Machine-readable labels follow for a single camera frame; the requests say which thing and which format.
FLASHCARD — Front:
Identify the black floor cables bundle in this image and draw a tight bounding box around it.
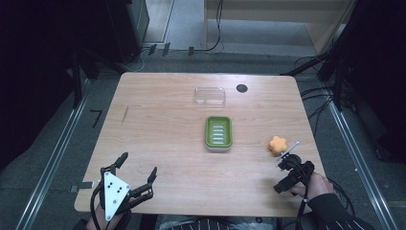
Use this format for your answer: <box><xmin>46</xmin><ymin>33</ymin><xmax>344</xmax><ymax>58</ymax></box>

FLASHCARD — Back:
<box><xmin>293</xmin><ymin>56</ymin><xmax>339</xmax><ymax>137</ymax></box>

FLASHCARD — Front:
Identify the hand-held gripper black cable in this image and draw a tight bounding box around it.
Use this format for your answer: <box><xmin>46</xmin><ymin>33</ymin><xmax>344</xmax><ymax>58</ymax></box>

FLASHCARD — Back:
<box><xmin>294</xmin><ymin>166</ymin><xmax>312</xmax><ymax>230</ymax></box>
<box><xmin>89</xmin><ymin>184</ymin><xmax>107</xmax><ymax>230</ymax></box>

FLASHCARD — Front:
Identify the black hanging cable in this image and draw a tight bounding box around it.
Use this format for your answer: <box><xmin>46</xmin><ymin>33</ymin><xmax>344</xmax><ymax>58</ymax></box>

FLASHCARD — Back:
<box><xmin>194</xmin><ymin>0</ymin><xmax>225</xmax><ymax>53</ymax></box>

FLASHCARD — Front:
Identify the person's striped clothing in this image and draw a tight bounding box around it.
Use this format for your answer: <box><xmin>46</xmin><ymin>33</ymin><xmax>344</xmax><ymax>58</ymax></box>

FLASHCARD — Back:
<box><xmin>159</xmin><ymin>216</ymin><xmax>283</xmax><ymax>230</ymax></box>

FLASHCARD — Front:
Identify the left hand-held gripper black cable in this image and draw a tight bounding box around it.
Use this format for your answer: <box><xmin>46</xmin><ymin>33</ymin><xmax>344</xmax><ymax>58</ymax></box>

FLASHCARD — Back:
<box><xmin>89</xmin><ymin>184</ymin><xmax>107</xmax><ymax>230</ymax></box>

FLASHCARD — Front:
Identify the black stand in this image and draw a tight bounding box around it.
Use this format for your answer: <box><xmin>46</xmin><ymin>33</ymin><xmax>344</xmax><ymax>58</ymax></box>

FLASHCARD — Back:
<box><xmin>70</xmin><ymin>47</ymin><xmax>100</xmax><ymax>110</ymax></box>
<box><xmin>280</xmin><ymin>47</ymin><xmax>349</xmax><ymax>113</ymax></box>

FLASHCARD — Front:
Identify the orange flower-shaped soap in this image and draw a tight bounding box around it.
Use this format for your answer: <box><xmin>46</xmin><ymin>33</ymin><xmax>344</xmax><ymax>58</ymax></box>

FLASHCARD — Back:
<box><xmin>267</xmin><ymin>135</ymin><xmax>288</xmax><ymax>157</ymax></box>

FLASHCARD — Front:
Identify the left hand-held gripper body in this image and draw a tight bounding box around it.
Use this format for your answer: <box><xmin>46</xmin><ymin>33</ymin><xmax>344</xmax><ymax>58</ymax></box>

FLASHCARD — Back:
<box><xmin>99</xmin><ymin>167</ymin><xmax>132</xmax><ymax>222</ymax></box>

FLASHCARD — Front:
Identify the metal floor rail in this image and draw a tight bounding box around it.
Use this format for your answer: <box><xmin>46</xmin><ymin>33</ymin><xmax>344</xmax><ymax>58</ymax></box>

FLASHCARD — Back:
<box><xmin>14</xmin><ymin>80</ymin><xmax>91</xmax><ymax>230</ymax></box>
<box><xmin>325</xmin><ymin>95</ymin><xmax>398</xmax><ymax>230</ymax></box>

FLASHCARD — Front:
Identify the person's left hand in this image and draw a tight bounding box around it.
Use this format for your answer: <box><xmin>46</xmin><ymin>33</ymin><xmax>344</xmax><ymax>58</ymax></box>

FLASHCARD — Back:
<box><xmin>85</xmin><ymin>206</ymin><xmax>132</xmax><ymax>230</ymax></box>

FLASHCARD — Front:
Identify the dark cabinet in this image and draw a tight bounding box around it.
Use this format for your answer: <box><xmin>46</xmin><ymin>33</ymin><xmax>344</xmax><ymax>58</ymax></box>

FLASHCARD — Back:
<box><xmin>104</xmin><ymin>0</ymin><xmax>151</xmax><ymax>65</ymax></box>

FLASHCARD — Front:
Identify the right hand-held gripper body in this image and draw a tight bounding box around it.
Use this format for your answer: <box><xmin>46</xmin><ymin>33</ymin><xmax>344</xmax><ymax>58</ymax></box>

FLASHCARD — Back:
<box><xmin>275</xmin><ymin>140</ymin><xmax>316</xmax><ymax>183</ymax></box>

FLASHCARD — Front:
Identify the white floor cable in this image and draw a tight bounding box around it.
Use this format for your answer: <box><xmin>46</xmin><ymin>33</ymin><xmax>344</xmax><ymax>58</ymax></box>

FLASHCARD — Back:
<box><xmin>120</xmin><ymin>47</ymin><xmax>151</xmax><ymax>73</ymax></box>

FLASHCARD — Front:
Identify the right hand-held gripper black cable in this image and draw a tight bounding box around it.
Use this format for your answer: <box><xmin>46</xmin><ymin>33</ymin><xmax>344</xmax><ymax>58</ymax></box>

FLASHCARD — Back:
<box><xmin>294</xmin><ymin>166</ymin><xmax>312</xmax><ymax>230</ymax></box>

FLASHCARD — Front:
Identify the light wooden furniture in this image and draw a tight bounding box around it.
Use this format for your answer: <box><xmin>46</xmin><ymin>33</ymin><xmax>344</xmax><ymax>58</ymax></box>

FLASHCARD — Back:
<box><xmin>204</xmin><ymin>0</ymin><xmax>357</xmax><ymax>56</ymax></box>

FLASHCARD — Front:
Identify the person's right hand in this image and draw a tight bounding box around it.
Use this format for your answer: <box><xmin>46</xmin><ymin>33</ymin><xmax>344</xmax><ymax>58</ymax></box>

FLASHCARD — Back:
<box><xmin>289</xmin><ymin>172</ymin><xmax>335</xmax><ymax>203</ymax></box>

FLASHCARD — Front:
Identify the clear plastic container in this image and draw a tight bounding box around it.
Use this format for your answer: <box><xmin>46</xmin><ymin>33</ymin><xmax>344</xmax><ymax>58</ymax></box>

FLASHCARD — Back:
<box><xmin>193</xmin><ymin>86</ymin><xmax>227</xmax><ymax>108</ymax></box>

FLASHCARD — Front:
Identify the grey tab at table edge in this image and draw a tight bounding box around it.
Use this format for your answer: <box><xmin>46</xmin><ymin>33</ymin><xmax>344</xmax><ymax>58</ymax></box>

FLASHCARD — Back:
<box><xmin>70</xmin><ymin>180</ymin><xmax>96</xmax><ymax>194</ymax></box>

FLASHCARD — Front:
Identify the green soap dish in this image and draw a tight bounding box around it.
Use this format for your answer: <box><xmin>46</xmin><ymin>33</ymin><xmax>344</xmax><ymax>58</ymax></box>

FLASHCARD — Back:
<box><xmin>204</xmin><ymin>115</ymin><xmax>234</xmax><ymax>153</ymax></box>

